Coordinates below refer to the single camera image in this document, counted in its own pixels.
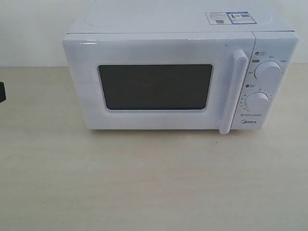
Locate upper white control knob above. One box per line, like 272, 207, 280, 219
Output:
254, 61, 282, 83

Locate lower white timer knob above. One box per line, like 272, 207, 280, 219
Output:
245, 92, 270, 112

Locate white microwave oven body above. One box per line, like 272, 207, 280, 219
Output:
66, 0, 300, 131

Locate white microwave door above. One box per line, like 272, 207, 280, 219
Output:
63, 32, 256, 134

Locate warning label sticker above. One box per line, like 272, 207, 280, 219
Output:
205, 12, 256, 25

